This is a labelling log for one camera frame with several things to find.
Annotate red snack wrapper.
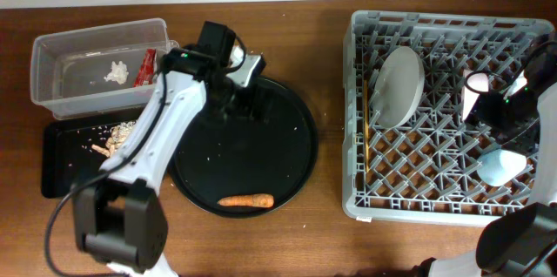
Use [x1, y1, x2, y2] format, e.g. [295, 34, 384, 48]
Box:
[133, 49, 157, 87]

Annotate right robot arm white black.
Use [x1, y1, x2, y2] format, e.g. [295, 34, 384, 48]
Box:
[415, 37, 556, 276]

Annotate black rectangular tray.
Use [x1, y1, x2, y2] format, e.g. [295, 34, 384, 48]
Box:
[41, 108, 142, 199]

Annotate round black serving tray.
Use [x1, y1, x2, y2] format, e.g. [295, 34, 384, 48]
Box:
[167, 77, 319, 218]

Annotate crumpled white tissue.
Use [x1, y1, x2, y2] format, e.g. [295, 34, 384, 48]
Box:
[104, 61, 129, 84]

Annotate wooden chopstick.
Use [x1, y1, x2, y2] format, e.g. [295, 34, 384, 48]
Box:
[362, 80, 369, 174]

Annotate white pink bowl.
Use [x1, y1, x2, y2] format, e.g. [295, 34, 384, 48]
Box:
[461, 69, 489, 120]

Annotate grey plate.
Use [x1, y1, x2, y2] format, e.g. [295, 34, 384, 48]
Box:
[372, 46, 425, 129]

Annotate food scraps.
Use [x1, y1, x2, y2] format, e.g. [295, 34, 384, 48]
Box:
[91, 121, 136, 158]

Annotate orange carrot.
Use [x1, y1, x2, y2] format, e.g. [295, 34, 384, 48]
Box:
[218, 193, 274, 208]

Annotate light blue cup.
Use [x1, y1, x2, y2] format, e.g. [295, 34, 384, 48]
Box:
[477, 149, 527, 186]

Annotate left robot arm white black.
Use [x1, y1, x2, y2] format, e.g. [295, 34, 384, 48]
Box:
[44, 43, 266, 276]

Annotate clear plastic waste bin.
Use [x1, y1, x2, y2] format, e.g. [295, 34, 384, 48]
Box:
[30, 18, 178, 119]

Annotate grey dishwasher rack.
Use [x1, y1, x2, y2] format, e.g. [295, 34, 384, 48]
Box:
[342, 10, 554, 226]

